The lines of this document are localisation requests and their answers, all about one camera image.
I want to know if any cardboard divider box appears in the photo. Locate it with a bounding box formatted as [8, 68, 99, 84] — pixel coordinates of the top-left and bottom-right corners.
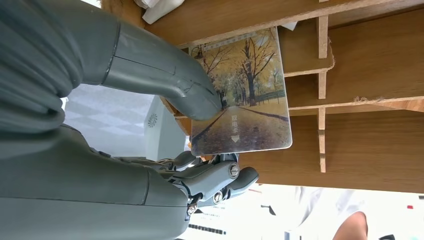
[100, 0, 424, 195]

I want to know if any grey kiosk stand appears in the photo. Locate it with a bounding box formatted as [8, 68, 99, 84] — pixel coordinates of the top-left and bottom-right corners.
[143, 95, 188, 162]

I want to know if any white crumpled paper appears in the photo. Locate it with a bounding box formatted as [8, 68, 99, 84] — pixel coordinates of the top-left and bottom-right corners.
[133, 0, 185, 25]

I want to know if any person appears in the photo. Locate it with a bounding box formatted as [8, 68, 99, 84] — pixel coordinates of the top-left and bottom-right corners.
[258, 184, 424, 240]

